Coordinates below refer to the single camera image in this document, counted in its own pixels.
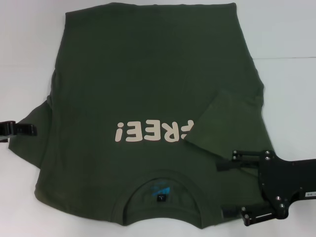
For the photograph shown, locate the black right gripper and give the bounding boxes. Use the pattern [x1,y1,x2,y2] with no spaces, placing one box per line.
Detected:
[215,149,316,221]

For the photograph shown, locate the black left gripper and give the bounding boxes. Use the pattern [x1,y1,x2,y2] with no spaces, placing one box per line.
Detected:
[0,119,38,143]

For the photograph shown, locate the dark green FREE T-shirt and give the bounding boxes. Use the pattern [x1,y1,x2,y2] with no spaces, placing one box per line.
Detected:
[7,1,277,229]

